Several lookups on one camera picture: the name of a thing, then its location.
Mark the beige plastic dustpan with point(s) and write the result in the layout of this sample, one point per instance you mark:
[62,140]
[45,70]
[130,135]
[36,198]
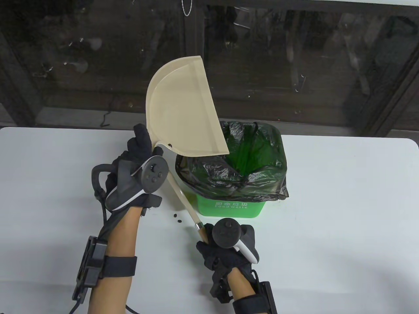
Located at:
[183,114]

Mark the person's left forearm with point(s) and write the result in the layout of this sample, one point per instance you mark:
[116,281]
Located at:
[121,235]

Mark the pile of coffee beans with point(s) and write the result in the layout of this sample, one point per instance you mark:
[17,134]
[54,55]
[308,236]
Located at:
[175,215]

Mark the dark framed glass window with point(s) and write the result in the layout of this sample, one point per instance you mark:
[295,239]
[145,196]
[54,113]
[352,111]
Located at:
[262,65]

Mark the black and white hand controller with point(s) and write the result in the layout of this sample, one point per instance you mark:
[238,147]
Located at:
[154,173]
[226,232]

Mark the white table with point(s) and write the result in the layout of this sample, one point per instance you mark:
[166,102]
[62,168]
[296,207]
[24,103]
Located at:
[343,229]

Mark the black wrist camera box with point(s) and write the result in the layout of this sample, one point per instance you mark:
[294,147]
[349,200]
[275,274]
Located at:
[91,265]
[269,297]

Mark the person's right forearm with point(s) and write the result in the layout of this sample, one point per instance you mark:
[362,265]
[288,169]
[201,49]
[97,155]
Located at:
[240,283]

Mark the black plastic garbage bag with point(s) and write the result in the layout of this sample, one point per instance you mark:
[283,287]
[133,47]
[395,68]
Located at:
[203,176]

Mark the green food waste bin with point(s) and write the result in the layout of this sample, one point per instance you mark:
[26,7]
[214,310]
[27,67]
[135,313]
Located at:
[229,211]

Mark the person's right hand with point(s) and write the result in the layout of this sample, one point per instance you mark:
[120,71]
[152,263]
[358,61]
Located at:
[219,258]

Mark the black glove sensor module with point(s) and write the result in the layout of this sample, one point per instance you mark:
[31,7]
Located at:
[221,289]

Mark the person's left hand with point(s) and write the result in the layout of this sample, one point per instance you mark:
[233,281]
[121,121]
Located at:
[137,147]

